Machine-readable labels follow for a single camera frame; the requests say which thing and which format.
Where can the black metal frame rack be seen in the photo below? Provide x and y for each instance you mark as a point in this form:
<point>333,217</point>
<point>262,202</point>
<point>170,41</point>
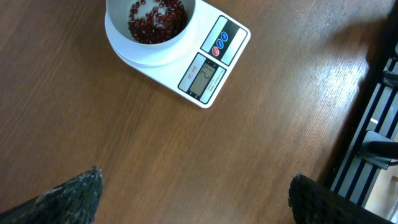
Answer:
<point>355,171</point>

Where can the red beans in bowl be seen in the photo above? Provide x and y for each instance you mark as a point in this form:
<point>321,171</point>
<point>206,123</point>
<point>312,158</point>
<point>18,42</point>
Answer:
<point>165,21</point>

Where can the white round bowl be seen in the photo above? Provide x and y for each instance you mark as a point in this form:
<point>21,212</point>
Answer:
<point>117,14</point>

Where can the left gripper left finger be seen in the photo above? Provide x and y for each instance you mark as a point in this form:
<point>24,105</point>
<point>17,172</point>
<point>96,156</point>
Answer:
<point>74,201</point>

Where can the white digital kitchen scale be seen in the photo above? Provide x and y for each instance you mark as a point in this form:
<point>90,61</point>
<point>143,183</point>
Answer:
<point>196,68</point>

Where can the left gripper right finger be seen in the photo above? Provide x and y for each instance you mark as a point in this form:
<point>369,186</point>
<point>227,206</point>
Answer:
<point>313,203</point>

